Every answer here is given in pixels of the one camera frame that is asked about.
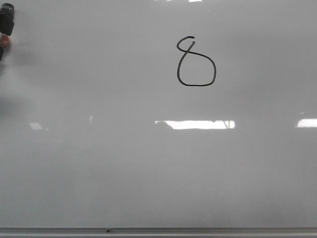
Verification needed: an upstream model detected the white whiteboard with metal frame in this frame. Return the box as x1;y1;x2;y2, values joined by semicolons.
0;0;317;238

